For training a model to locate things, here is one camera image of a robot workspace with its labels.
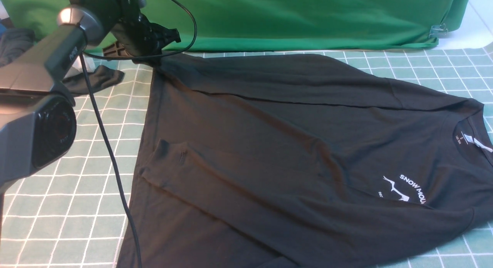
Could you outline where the dark crumpled garment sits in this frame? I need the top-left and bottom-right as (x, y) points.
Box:
(0, 28), (125, 96)

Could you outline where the green backdrop cloth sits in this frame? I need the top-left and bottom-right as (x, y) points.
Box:
(1, 0), (468, 52)

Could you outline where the blue object at edge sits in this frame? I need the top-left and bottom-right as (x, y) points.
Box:
(0, 22), (8, 36)

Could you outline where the metal binder clip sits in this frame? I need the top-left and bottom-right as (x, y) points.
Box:
(428, 23), (449, 38)

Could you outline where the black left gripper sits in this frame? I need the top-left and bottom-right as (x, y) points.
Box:
(110, 0), (181, 59)

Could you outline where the green checkered table mat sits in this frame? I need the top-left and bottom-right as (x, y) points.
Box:
(1, 44), (492, 268)

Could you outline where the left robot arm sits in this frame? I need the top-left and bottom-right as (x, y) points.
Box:
(0, 0), (181, 198)

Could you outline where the gray long-sleeved shirt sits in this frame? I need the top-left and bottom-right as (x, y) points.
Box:
(129, 54), (492, 268)

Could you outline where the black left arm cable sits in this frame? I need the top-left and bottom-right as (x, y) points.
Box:
(79, 0), (198, 268)

